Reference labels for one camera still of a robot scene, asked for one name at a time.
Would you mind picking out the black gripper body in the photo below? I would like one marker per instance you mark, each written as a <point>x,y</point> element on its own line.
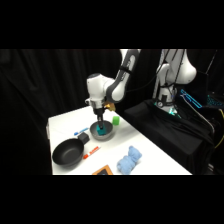
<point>100,115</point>

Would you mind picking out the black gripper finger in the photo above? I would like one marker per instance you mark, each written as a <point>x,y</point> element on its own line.
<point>103,125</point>
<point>98,124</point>

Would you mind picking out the teal blue cube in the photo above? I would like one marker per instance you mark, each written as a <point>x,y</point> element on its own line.
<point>102,131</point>

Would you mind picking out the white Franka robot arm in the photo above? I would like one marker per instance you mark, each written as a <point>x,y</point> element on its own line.
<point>113,86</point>

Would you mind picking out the grey metal bowl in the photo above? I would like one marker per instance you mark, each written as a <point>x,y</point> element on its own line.
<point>109,135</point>

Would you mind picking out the green cup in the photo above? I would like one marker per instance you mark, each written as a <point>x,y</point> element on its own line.
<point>116,120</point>

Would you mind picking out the red marker pen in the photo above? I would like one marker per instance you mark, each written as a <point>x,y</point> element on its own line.
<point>91,152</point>

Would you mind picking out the black frying pan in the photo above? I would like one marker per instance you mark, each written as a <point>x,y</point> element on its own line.
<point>68,153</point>

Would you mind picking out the light blue crumpled cloth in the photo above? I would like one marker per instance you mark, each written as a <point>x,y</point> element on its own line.
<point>129,161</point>

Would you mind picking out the black cloth covered stand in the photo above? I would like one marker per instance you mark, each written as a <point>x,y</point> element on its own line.
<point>166,133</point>

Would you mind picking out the small green light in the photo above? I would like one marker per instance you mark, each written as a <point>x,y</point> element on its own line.
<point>172,112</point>

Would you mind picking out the black curtain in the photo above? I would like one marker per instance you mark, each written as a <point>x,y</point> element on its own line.
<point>33,86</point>

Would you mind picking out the blue lit keyboard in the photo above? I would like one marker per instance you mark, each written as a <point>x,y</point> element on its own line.
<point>216,100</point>

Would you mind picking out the gold wrist camera mount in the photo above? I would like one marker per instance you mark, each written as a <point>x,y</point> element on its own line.
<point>110,106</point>

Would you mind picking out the blue glowing frame device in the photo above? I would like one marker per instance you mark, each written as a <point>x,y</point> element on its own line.
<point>191,99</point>

